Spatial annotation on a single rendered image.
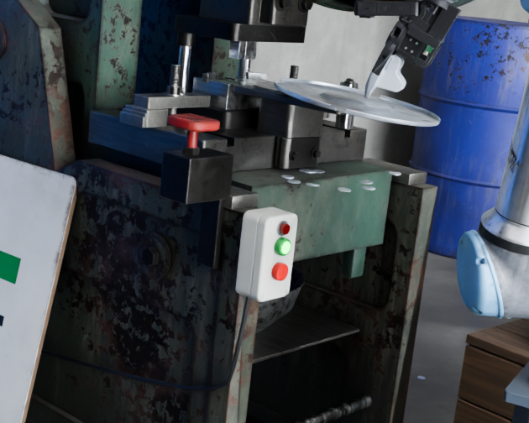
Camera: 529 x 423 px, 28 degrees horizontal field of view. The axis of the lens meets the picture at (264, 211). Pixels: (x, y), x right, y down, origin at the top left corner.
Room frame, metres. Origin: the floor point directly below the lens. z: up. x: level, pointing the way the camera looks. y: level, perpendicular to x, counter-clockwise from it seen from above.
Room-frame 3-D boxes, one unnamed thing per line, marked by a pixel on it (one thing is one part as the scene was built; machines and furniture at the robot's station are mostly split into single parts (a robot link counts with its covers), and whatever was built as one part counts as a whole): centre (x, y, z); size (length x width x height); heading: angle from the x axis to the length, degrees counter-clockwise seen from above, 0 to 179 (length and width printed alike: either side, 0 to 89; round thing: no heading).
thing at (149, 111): (1.84, 0.19, 0.76); 0.17 x 0.06 x 0.10; 139
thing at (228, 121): (1.97, 0.08, 0.72); 0.20 x 0.16 x 0.03; 139
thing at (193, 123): (1.57, 0.12, 0.72); 0.07 x 0.06 x 0.08; 49
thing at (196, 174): (1.58, 0.11, 0.62); 0.10 x 0.06 x 0.20; 139
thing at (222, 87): (1.97, 0.07, 0.76); 0.15 x 0.09 x 0.05; 139
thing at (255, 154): (1.97, 0.08, 0.68); 0.45 x 0.30 x 0.06; 139
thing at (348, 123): (2.02, -0.13, 0.75); 0.03 x 0.03 x 0.10; 49
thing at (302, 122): (1.86, -0.06, 0.72); 0.25 x 0.14 x 0.14; 49
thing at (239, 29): (1.97, 0.08, 0.86); 0.20 x 0.16 x 0.05; 139
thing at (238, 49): (1.96, 0.07, 0.84); 0.05 x 0.03 x 0.04; 139
